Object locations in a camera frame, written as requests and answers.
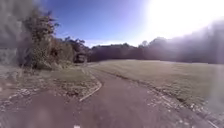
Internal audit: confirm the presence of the reddish-brown paved path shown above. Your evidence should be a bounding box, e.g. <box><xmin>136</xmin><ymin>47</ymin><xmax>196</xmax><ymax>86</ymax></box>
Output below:
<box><xmin>0</xmin><ymin>66</ymin><xmax>221</xmax><ymax>128</ymax></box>

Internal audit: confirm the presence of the dark wood of trees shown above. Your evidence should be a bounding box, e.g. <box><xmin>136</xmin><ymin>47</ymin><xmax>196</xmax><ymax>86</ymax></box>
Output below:
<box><xmin>87</xmin><ymin>19</ymin><xmax>224</xmax><ymax>65</ymax></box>

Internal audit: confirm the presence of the dry grass verge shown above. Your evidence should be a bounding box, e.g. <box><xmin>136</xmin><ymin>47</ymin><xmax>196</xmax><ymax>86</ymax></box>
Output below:
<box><xmin>0</xmin><ymin>63</ymin><xmax>103</xmax><ymax>101</ymax></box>

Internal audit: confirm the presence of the dry grass field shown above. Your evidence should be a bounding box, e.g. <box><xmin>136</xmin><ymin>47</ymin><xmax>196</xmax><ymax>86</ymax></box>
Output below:
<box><xmin>89</xmin><ymin>59</ymin><xmax>224</xmax><ymax>118</ymax></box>

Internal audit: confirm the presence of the row of trees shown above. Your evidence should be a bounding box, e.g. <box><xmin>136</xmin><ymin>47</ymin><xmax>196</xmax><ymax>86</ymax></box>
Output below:
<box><xmin>0</xmin><ymin>0</ymin><xmax>91</xmax><ymax>71</ymax></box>

